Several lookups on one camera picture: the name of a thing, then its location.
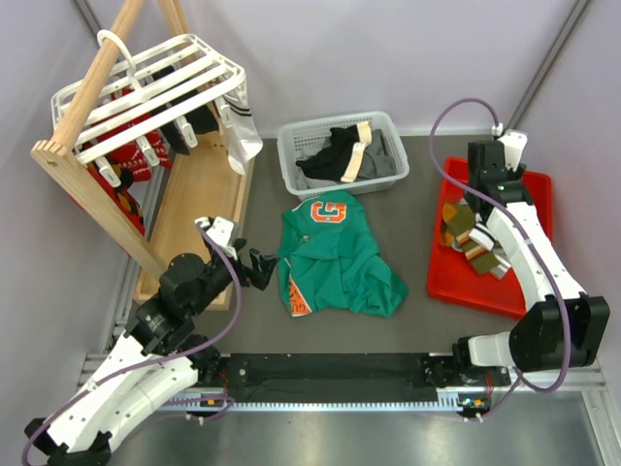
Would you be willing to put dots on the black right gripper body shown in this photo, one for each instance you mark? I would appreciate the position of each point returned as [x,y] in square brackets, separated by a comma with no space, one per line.
[467,196]

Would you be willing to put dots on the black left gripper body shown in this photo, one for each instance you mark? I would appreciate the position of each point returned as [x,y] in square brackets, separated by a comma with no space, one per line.
[220,277]

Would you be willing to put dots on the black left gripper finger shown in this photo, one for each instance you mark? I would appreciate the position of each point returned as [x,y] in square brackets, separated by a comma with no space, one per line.
[262,267]
[237,246]

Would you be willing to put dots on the olive orange striped sock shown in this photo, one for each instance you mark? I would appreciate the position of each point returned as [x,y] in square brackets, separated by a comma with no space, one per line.
[457,221]

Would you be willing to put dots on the white sock black stripes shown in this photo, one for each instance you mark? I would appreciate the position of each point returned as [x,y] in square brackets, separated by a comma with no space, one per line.
[481,235]

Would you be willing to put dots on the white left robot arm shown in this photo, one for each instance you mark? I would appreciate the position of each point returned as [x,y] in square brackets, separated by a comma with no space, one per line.
[157,356]

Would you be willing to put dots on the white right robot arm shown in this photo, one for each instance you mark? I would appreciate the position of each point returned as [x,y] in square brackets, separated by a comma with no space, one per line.
[563,326]

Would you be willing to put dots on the wooden hanger stand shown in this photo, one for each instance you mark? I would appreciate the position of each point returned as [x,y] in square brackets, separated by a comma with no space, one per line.
[199,184]

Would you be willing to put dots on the black socks on hanger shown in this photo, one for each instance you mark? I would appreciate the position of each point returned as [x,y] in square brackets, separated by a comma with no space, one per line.
[201,119]

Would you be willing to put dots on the red patterned socks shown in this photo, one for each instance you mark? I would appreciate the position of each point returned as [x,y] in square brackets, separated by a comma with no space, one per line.
[130,156]

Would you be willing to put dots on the white clip drying hanger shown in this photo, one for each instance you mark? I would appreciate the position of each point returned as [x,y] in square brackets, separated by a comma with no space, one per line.
[201,75]

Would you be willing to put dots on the green jersey shirt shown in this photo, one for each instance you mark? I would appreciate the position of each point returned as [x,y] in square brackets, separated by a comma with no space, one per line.
[330,259]

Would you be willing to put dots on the red plastic bin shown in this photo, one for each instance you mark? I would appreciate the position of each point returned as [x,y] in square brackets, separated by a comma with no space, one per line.
[452,279]

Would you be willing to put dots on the grey cloth in basket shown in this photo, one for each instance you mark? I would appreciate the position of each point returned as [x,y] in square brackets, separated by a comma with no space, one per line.
[377,162]

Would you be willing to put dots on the white plastic laundry basket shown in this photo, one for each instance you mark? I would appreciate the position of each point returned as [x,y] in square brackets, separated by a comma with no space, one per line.
[301,140]

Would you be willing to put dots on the black clothes in basket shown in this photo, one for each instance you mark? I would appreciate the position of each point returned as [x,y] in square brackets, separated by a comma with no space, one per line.
[329,163]

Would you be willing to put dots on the black yellow plaid sock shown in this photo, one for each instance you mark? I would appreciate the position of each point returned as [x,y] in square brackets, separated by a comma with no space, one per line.
[125,200]

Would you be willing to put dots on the cream cloth strip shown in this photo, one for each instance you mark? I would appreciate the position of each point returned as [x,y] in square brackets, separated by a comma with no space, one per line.
[365,136]

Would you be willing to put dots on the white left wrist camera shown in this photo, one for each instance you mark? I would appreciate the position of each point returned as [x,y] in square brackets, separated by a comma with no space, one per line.
[222,231]

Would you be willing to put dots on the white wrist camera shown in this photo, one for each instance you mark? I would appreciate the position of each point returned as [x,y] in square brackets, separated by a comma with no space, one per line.
[222,231]
[514,142]

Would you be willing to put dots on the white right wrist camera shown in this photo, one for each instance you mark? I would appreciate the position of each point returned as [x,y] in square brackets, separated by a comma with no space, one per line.
[514,142]

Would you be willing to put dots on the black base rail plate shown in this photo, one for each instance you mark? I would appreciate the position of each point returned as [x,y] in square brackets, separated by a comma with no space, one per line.
[328,378]

